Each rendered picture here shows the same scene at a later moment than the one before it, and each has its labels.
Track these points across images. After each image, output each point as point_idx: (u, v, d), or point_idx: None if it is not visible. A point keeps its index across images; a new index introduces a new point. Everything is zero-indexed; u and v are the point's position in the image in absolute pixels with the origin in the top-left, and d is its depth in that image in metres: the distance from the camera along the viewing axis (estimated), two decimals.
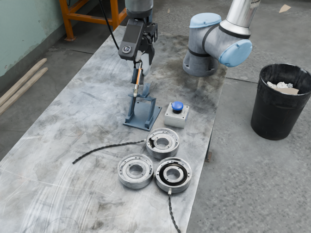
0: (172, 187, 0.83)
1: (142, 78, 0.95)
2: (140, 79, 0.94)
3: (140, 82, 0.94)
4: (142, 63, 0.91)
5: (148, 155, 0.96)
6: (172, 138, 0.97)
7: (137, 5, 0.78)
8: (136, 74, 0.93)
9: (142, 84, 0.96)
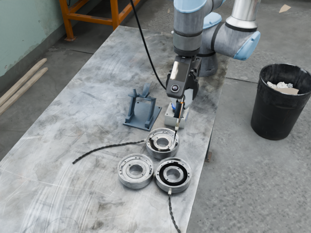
0: (172, 187, 0.83)
1: (183, 111, 0.94)
2: (181, 113, 0.92)
3: (181, 116, 0.93)
4: (185, 97, 0.90)
5: (148, 155, 0.96)
6: (172, 138, 0.97)
7: (188, 45, 0.77)
8: (179, 108, 0.91)
9: (183, 117, 0.94)
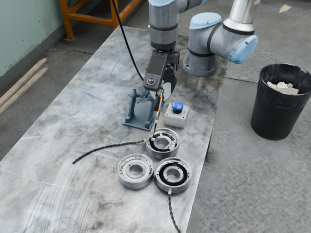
0: (172, 187, 0.83)
1: (163, 105, 0.96)
2: (161, 106, 0.94)
3: (161, 109, 0.95)
4: (164, 91, 0.92)
5: (148, 155, 0.96)
6: None
7: (163, 39, 0.79)
8: (158, 102, 0.93)
9: (162, 110, 0.96)
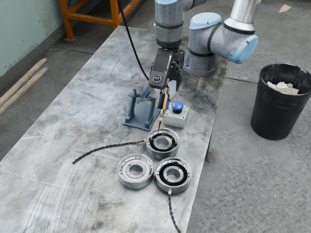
0: (172, 187, 0.83)
1: (168, 103, 0.97)
2: (166, 104, 0.95)
3: (166, 107, 0.96)
4: (169, 88, 0.92)
5: (148, 155, 0.96)
6: None
7: (168, 36, 0.80)
8: (163, 100, 0.94)
9: (167, 108, 0.97)
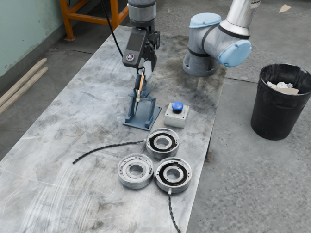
0: (172, 187, 0.83)
1: (145, 84, 0.99)
2: (143, 85, 0.97)
3: (143, 88, 0.98)
4: (145, 69, 0.95)
5: (148, 155, 0.96)
6: None
7: (140, 15, 0.82)
8: (139, 80, 0.96)
9: (145, 89, 0.99)
